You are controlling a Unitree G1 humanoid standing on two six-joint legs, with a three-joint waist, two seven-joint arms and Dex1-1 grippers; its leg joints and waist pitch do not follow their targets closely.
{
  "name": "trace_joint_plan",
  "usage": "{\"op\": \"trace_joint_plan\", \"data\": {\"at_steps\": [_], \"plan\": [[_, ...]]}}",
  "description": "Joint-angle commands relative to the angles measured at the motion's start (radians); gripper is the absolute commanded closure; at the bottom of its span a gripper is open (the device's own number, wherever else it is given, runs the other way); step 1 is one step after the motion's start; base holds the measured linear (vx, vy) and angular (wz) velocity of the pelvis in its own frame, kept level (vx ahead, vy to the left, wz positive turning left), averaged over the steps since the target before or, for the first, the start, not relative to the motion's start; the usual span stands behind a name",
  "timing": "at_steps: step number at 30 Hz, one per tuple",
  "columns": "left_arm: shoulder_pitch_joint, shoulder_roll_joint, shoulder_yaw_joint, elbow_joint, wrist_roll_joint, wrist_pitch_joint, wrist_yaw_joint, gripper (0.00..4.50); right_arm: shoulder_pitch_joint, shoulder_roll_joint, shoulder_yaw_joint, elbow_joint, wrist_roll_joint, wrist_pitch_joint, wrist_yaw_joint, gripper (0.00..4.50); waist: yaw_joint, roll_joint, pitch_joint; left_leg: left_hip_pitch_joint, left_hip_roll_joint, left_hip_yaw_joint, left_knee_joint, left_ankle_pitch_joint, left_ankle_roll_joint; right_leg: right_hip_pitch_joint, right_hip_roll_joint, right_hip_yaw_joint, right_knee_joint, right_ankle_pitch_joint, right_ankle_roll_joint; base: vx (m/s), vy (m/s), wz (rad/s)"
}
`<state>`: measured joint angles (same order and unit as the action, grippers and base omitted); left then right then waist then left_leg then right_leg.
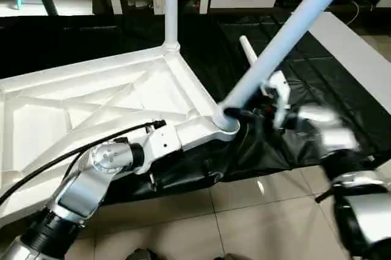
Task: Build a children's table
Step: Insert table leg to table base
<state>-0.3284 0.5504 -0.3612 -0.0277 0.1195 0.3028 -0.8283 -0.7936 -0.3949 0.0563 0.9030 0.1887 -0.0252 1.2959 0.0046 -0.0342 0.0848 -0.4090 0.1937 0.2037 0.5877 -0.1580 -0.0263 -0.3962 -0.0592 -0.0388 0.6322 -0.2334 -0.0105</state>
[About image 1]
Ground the black left robot foot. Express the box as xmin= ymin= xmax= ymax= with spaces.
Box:
xmin=125 ymin=248 xmax=157 ymax=260

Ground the white flat board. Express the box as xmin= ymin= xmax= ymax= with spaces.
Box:
xmin=308 ymin=11 xmax=391 ymax=115

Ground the white plastic table leg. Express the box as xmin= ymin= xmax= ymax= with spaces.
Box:
xmin=239 ymin=35 xmax=261 ymax=69
xmin=216 ymin=0 xmax=362 ymax=133
xmin=163 ymin=0 xmax=181 ymax=54

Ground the white plastic table top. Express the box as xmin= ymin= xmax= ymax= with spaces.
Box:
xmin=0 ymin=46 xmax=243 ymax=225

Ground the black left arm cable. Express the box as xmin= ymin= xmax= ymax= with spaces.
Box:
xmin=0 ymin=120 xmax=167 ymax=207

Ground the black work mat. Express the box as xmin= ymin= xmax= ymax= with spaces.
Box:
xmin=0 ymin=9 xmax=391 ymax=203

